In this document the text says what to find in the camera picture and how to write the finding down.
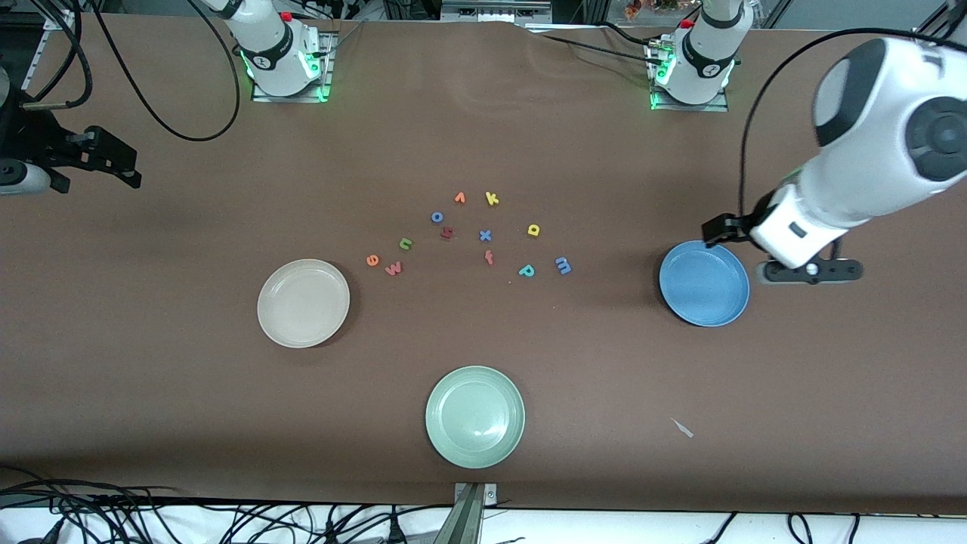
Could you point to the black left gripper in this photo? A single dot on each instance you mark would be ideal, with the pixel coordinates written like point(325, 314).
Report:
point(743, 224)

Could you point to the small white paper scrap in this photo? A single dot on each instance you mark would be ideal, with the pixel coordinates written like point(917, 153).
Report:
point(684, 429)

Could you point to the blue round plate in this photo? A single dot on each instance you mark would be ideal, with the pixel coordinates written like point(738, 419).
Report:
point(704, 287)

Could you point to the brown paper table cover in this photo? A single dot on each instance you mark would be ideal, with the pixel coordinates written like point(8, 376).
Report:
point(151, 378)

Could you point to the beige round plate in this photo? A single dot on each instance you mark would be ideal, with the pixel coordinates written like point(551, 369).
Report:
point(303, 304)

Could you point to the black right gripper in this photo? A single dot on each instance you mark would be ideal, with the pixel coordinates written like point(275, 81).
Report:
point(44, 143)

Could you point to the pale green round plate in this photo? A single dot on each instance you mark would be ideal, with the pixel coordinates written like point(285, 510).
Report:
point(474, 417)

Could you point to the grey power strip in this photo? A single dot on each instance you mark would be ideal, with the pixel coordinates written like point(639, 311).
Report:
point(495, 11)

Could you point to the teal letter p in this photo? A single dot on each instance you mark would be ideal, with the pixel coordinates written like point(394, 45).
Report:
point(528, 273)

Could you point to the blue letter m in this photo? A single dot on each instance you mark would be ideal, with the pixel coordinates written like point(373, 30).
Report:
point(563, 265)

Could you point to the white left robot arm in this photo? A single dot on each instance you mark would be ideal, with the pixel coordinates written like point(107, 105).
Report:
point(869, 166)

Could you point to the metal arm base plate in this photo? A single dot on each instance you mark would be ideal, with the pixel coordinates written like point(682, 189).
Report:
point(264, 97)
point(710, 107)

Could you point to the aluminium frame rail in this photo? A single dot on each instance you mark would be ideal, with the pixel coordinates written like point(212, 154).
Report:
point(944, 16)
point(34, 72)

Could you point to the orange dried flowers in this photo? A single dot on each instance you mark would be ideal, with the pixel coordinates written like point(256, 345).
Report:
point(633, 9)

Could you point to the aluminium camera post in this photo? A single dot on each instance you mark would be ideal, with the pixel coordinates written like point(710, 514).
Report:
point(474, 521)

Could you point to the coral letter w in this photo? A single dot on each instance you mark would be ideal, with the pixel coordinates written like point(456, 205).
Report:
point(393, 270)

